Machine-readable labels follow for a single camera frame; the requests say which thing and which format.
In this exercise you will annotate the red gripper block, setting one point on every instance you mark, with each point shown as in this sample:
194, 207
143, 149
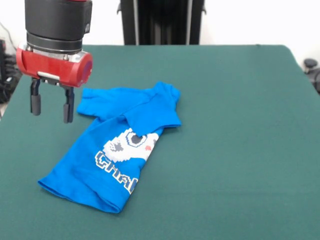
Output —
55, 67

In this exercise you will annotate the blue shirt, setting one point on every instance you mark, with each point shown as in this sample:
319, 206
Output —
100, 162

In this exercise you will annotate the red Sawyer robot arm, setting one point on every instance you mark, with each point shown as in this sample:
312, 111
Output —
57, 20

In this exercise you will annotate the dark green table cloth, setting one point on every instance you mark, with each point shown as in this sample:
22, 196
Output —
225, 125

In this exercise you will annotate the grey stand foot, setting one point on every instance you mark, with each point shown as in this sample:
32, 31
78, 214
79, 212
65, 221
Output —
311, 63

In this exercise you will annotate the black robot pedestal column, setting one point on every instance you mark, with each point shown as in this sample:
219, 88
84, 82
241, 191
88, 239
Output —
162, 25

